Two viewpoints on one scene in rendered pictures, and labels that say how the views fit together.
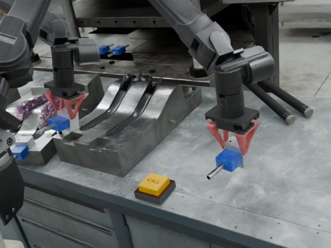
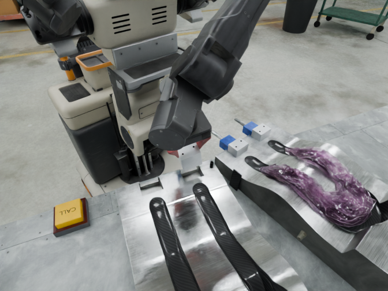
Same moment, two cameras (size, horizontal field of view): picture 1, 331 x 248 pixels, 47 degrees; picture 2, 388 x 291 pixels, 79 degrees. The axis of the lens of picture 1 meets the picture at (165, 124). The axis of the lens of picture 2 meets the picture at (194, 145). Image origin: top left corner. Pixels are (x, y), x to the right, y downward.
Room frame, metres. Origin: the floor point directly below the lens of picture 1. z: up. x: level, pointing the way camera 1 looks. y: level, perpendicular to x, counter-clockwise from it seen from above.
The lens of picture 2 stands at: (1.24, -0.05, 1.36)
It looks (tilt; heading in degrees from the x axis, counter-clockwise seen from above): 44 degrees down; 121
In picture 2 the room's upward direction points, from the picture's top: straight up
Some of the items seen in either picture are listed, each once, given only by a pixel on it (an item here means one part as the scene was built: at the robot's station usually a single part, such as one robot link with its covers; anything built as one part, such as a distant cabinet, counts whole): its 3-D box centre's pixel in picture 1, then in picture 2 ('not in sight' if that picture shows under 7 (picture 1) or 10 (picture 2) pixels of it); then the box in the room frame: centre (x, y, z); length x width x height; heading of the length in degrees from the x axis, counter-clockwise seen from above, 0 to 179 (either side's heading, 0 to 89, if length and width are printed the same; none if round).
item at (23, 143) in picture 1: (17, 154); (226, 142); (1.05, 0.47, 0.86); 0.13 x 0.05 x 0.05; 161
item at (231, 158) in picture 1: (225, 162); not in sight; (0.70, -0.12, 0.93); 0.13 x 0.05 x 0.05; 133
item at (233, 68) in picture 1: (230, 77); not in sight; (0.73, -0.15, 1.12); 0.07 x 0.06 x 0.07; 111
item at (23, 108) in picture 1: (42, 104); (319, 176); (1.32, 0.43, 0.90); 0.26 x 0.18 x 0.08; 161
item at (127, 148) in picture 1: (133, 111); (205, 273); (1.18, 0.10, 0.87); 0.50 x 0.26 x 0.14; 143
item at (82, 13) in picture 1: (139, 15); not in sight; (2.23, 0.04, 0.96); 1.29 x 0.83 x 0.18; 53
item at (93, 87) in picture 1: (45, 113); (316, 186); (1.32, 0.44, 0.86); 0.50 x 0.26 x 0.11; 161
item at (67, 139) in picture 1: (74, 141); (191, 176); (1.03, 0.28, 0.87); 0.05 x 0.05 x 0.04; 53
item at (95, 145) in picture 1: (100, 147); (151, 189); (0.97, 0.20, 0.87); 0.05 x 0.05 x 0.04; 53
